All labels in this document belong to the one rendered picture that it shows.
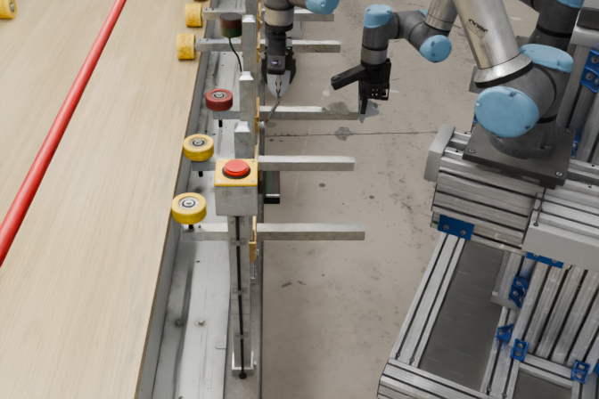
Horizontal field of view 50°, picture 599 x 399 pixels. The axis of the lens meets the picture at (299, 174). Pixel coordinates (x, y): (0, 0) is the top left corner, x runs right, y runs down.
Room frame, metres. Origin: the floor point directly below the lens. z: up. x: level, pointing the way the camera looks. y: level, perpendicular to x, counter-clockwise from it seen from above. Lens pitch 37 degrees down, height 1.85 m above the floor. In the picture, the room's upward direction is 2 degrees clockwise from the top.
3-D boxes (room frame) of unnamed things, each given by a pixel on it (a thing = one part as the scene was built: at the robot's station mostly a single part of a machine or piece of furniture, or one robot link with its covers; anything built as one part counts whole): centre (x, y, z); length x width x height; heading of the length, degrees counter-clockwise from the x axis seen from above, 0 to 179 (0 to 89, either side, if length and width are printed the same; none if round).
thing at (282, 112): (1.65, 0.05, 0.84); 0.43 x 0.03 x 0.04; 94
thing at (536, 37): (1.70, -0.71, 1.09); 0.15 x 0.15 x 0.10
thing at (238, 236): (0.84, 0.10, 0.93); 0.05 x 0.04 x 0.45; 4
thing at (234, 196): (0.84, 0.10, 1.18); 0.07 x 0.07 x 0.08; 4
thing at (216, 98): (1.63, 0.25, 0.85); 0.08 x 0.08 x 0.11
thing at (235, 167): (0.84, 0.10, 1.22); 0.04 x 0.04 x 0.02
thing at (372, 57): (1.66, -0.20, 1.05); 0.08 x 0.08 x 0.05
